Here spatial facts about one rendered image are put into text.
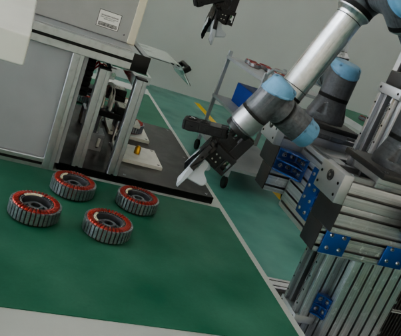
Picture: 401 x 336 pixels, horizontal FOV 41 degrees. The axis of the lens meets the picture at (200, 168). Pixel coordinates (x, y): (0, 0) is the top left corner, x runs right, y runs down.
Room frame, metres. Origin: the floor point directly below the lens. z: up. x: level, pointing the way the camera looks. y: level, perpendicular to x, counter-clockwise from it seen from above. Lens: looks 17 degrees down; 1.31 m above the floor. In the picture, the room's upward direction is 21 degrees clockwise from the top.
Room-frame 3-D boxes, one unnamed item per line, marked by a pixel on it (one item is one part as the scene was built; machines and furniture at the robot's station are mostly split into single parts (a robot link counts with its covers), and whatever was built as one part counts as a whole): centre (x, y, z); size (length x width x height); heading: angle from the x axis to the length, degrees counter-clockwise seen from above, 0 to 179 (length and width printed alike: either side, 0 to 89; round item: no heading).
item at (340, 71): (2.08, -0.38, 1.20); 0.13 x 0.12 x 0.14; 12
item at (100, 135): (1.57, 0.34, 0.80); 0.08 x 0.05 x 0.06; 22
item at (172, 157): (1.73, 0.27, 0.76); 0.64 x 0.47 x 0.02; 22
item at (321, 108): (2.07, -0.38, 1.09); 0.15 x 0.15 x 0.10
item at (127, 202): (1.30, 0.12, 0.77); 0.11 x 0.11 x 0.04
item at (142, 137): (1.85, 0.30, 0.78); 0.15 x 0.15 x 0.01; 22
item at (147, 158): (1.63, 0.21, 0.78); 0.15 x 0.15 x 0.01; 22
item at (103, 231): (1.10, 0.15, 0.77); 0.11 x 0.11 x 0.04
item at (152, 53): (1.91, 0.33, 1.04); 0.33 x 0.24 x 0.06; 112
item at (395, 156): (1.60, -0.55, 1.09); 0.15 x 0.15 x 0.10
